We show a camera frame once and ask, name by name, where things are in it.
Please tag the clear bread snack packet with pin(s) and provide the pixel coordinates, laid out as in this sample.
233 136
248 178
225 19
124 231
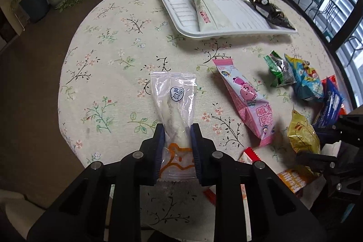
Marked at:
175 106

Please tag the black snack packet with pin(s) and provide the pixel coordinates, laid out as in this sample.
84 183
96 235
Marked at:
269 13

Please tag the long cream snack packet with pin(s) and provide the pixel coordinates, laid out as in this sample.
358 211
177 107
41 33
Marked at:
207 12

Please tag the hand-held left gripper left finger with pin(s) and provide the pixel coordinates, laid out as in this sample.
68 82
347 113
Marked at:
159 145

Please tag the black framed window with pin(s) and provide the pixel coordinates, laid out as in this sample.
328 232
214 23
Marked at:
340 3

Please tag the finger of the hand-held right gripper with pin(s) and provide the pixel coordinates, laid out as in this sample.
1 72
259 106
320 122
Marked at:
348 128
314 159

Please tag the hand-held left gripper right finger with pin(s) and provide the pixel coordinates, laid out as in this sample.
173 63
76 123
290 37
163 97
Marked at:
195 145

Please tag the orange snack packet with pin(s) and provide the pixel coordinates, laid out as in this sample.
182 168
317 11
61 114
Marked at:
292 179

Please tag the round floral tablecloth table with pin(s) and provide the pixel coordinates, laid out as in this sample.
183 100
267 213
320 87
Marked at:
119 60

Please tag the dark blue snack packet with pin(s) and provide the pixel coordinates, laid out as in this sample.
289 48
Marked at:
330 106

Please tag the green silver snack packet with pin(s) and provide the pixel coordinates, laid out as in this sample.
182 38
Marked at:
276 72

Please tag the pink snack packet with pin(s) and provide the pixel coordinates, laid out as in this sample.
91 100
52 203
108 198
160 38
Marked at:
246 100

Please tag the white plastic tray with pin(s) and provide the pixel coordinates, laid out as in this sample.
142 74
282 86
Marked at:
227 3

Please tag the red white snack packet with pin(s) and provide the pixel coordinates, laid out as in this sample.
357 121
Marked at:
249 155

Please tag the light blue yellow snack packet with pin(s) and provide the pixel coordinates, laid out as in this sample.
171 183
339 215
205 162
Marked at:
307 83

